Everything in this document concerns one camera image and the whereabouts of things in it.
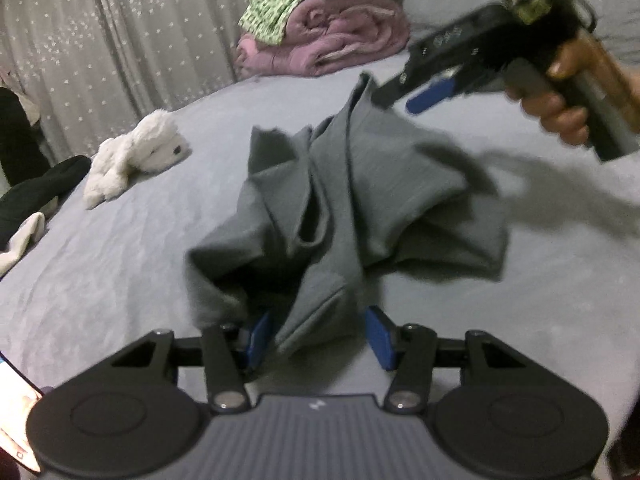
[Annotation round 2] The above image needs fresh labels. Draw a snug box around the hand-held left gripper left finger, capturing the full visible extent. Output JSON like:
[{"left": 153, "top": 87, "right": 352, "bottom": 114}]
[{"left": 107, "top": 310, "right": 276, "bottom": 413}]

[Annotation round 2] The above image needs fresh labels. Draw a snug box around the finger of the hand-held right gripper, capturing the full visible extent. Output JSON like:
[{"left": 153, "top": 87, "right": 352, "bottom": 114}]
[{"left": 372, "top": 74, "right": 457, "bottom": 116}]

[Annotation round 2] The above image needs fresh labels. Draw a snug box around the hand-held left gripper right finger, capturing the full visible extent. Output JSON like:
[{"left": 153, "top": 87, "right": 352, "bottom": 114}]
[{"left": 364, "top": 306, "right": 537, "bottom": 415}]

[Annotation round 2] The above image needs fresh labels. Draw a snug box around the grey shirt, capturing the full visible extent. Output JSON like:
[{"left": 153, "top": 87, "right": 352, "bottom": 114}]
[{"left": 185, "top": 72, "right": 511, "bottom": 361}]

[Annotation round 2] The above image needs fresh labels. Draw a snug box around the person's right forearm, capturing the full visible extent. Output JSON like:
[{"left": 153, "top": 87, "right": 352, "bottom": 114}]
[{"left": 577, "top": 30, "right": 640, "bottom": 136}]

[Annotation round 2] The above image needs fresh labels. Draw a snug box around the person's right hand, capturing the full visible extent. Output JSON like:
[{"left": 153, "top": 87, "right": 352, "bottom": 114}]
[{"left": 504, "top": 44, "right": 592, "bottom": 148}]

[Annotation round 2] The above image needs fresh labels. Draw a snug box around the pink folded blanket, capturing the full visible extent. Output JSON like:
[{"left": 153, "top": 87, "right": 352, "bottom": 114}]
[{"left": 235, "top": 0, "right": 411, "bottom": 78}]

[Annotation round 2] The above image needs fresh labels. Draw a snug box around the grey bed sheet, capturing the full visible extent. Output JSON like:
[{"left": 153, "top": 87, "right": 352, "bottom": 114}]
[{"left": 0, "top": 55, "right": 640, "bottom": 421}]

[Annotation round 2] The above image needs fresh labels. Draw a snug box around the green patterned cloth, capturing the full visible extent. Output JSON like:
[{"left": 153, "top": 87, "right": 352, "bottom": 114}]
[{"left": 239, "top": 0, "right": 408, "bottom": 46}]

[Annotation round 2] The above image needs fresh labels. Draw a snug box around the white plush toy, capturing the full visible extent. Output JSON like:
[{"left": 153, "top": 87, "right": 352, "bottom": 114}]
[{"left": 81, "top": 109, "right": 192, "bottom": 211}]

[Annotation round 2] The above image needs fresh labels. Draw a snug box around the smartphone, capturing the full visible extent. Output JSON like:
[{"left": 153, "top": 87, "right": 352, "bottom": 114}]
[{"left": 0, "top": 352, "right": 45, "bottom": 473}]

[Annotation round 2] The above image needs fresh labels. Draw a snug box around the white cloth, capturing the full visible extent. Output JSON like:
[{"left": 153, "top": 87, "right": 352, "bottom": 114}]
[{"left": 0, "top": 211, "right": 47, "bottom": 278}]

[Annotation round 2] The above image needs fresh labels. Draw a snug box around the grey starred curtain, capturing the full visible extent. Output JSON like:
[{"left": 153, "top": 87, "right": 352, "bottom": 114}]
[{"left": 0, "top": 0, "right": 271, "bottom": 161}]

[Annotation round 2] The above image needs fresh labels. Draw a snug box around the black hanging garment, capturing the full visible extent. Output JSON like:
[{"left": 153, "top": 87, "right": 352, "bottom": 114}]
[{"left": 0, "top": 87, "right": 53, "bottom": 186}]

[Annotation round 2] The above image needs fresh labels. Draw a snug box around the beige hanging cloth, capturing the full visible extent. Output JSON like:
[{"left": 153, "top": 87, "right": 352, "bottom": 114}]
[{"left": 0, "top": 66, "right": 38, "bottom": 126}]

